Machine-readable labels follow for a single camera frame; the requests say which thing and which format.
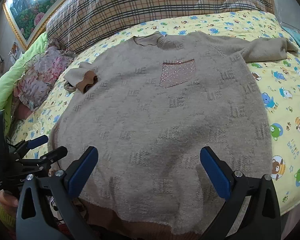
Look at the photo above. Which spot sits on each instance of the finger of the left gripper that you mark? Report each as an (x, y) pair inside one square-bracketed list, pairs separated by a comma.
[(25, 146), (47, 159)]

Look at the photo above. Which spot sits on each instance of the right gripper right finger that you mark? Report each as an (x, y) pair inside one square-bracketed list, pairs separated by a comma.
[(262, 218)]

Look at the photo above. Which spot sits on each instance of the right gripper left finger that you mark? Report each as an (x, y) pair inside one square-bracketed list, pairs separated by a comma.
[(34, 216)]

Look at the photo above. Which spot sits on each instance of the beige knit sweater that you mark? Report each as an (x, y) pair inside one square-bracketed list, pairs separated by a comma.
[(158, 101)]

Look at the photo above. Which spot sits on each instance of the person's left hand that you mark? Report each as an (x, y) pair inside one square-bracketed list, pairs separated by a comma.
[(8, 200)]

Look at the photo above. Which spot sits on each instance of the light green blanket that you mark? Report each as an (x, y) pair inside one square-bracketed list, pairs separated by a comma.
[(15, 72)]

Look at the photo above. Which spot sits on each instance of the floral ruffled pillow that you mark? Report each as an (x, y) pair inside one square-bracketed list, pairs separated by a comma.
[(40, 74)]

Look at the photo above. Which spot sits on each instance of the yellow cartoon bear bedsheet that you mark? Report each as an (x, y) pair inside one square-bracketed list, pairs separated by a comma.
[(278, 81)]

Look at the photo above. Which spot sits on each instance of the gold framed landscape painting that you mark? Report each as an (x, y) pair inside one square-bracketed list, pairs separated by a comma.
[(28, 18)]

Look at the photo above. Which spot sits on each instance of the plaid beige quilt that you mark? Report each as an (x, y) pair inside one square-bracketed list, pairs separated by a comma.
[(78, 24)]

